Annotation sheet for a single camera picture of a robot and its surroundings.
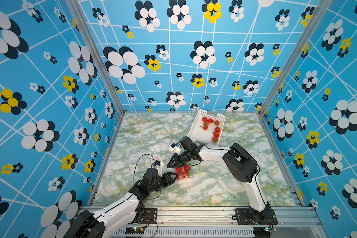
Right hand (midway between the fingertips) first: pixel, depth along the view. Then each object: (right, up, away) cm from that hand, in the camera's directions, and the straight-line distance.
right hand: (169, 166), depth 88 cm
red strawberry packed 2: (+10, -1, -1) cm, 10 cm away
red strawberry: (+30, +15, +12) cm, 36 cm away
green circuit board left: (-16, -28, -15) cm, 36 cm away
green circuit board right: (+46, -25, -20) cm, 56 cm away
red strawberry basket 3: (+24, +23, +18) cm, 38 cm away
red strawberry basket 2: (+33, +21, +17) cm, 43 cm away
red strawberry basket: (+31, +18, +15) cm, 39 cm away
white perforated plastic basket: (+26, +22, +21) cm, 40 cm away
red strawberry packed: (+5, -2, -1) cm, 6 cm away
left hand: (+5, -4, -5) cm, 9 cm away
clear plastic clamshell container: (+9, -3, -1) cm, 9 cm away
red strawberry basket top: (+34, +26, +23) cm, 49 cm away
